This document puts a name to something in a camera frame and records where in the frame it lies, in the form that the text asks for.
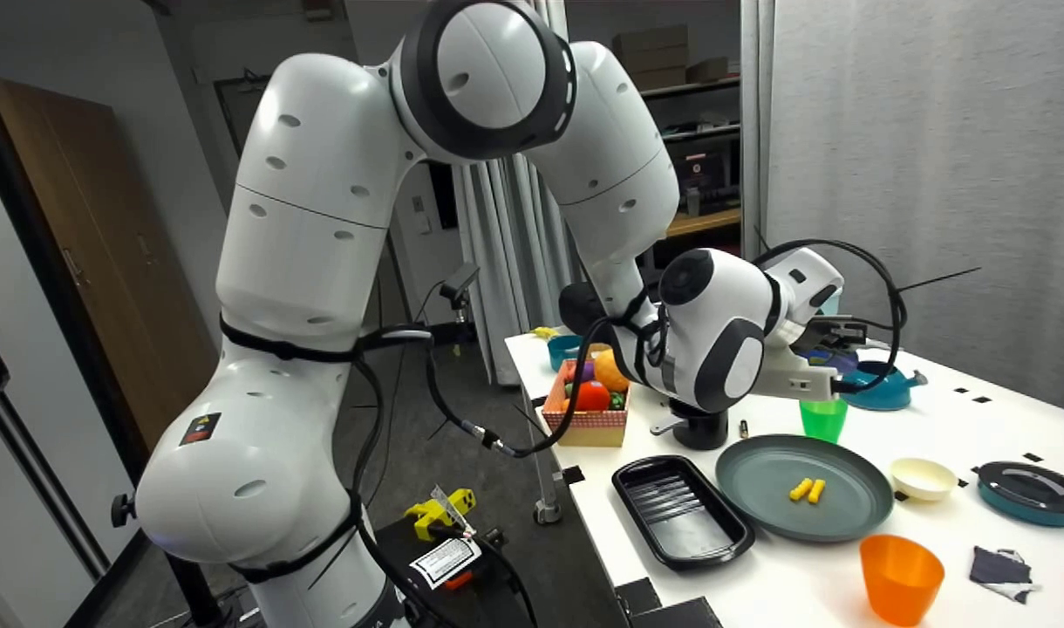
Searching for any red plush tomato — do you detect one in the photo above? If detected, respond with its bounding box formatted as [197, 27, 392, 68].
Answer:
[571, 379, 615, 416]

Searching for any black backpack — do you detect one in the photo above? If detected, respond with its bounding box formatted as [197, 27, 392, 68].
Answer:
[553, 280, 628, 344]

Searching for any dark bowl with lid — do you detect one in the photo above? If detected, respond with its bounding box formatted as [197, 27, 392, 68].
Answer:
[974, 459, 1064, 531]

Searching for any small cream bowl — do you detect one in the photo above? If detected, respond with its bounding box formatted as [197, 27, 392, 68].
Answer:
[885, 455, 960, 505]

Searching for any brown wooden panel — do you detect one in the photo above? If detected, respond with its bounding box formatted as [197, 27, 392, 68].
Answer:
[0, 73, 222, 468]

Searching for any grey plate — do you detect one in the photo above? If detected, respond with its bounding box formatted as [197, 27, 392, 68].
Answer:
[710, 434, 895, 549]

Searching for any orange plastic cup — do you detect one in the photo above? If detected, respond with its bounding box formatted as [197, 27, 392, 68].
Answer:
[857, 531, 949, 628]

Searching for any yellow clamp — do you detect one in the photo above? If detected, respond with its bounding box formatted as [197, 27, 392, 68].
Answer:
[400, 484, 481, 544]

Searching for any teal toy kettle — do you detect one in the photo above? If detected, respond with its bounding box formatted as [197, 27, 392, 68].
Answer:
[836, 359, 917, 416]

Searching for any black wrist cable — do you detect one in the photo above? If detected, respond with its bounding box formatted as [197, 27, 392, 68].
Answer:
[748, 239, 913, 398]

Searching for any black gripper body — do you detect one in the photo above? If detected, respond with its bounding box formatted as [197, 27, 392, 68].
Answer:
[800, 313, 872, 356]

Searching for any teal pot with handles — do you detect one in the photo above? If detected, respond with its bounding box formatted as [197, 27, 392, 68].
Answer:
[549, 333, 586, 375]

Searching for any green plastic cup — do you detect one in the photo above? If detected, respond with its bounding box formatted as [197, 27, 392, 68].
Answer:
[795, 395, 851, 446]

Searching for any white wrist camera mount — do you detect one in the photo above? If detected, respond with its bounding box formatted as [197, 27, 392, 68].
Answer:
[759, 347, 845, 404]

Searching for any black grill tray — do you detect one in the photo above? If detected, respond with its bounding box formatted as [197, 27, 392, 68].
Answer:
[608, 455, 756, 574]

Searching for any background storage shelf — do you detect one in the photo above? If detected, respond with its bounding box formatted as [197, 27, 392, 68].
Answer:
[598, 20, 748, 276]

